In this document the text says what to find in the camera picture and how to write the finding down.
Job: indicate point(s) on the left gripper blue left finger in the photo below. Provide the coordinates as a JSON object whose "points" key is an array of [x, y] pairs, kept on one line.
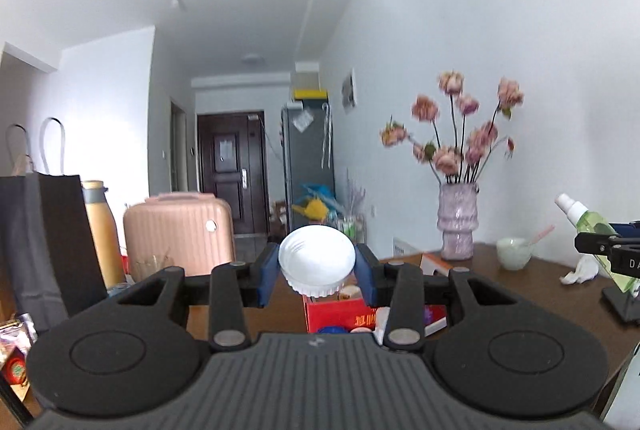
{"points": [[269, 270]]}

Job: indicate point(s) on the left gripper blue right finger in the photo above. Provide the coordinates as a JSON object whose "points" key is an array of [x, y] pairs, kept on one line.
{"points": [[367, 271]]}

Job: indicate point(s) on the green spray bottle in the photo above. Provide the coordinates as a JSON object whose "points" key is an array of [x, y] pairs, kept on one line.
{"points": [[587, 221]]}

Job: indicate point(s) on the white jar lid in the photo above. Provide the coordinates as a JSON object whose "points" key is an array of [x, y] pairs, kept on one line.
{"points": [[316, 260]]}

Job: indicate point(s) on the clear plastic jar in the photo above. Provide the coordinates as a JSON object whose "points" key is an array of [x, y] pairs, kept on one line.
{"points": [[381, 319]]}

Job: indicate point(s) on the crumpled white tissue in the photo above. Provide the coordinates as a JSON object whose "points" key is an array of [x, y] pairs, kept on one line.
{"points": [[587, 268]]}

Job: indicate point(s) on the black smartphone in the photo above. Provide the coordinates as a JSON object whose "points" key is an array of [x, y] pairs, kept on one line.
{"points": [[624, 305]]}

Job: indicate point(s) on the yellow blue clutter pile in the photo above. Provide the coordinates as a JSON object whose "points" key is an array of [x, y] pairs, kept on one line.
{"points": [[319, 206]]}

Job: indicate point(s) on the pink spoon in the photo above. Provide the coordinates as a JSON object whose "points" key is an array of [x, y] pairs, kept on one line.
{"points": [[541, 235]]}

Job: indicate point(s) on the pink suitcase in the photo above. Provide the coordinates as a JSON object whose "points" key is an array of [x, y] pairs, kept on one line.
{"points": [[194, 229]]}

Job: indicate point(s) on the purple textured vase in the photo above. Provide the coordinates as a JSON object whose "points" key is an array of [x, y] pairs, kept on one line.
{"points": [[457, 220]]}

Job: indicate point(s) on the light green bowl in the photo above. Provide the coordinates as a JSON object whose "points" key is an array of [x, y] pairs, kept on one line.
{"points": [[513, 253]]}

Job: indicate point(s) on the clear drinking glass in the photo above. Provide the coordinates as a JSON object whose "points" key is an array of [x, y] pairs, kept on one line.
{"points": [[143, 267]]}

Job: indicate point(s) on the dried pink roses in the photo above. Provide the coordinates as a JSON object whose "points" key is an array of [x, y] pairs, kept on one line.
{"points": [[457, 152]]}

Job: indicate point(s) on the dark brown door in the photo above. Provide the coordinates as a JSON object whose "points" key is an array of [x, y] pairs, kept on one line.
{"points": [[231, 150]]}

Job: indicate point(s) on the grey refrigerator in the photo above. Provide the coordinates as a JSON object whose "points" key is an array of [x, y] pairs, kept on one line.
{"points": [[307, 154]]}

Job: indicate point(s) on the yellow thermos bottle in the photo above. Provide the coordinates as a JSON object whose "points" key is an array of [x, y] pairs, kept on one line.
{"points": [[104, 233]]}

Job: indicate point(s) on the black paper bag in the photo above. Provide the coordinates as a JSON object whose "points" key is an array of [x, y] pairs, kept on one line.
{"points": [[46, 243]]}

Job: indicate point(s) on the snack packets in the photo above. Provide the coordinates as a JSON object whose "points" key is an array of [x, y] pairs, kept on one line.
{"points": [[17, 336]]}

